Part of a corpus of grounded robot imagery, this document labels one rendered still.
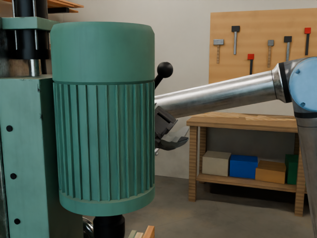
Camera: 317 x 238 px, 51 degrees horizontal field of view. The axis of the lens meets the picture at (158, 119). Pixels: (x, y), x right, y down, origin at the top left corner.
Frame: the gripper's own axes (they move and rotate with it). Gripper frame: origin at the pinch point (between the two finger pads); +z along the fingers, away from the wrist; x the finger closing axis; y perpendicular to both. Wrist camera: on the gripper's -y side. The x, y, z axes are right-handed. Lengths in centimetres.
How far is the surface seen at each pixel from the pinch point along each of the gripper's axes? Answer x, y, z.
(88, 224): 2.2, -23.5, -19.6
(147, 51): -7.4, -0.6, 18.7
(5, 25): -29.3, -9.9, 12.5
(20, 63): -26.0, -11.4, 5.8
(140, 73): -5.9, -4.1, 17.9
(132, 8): -119, 209, -250
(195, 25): -46, 224, -225
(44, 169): -9.2, -23.1, 5.3
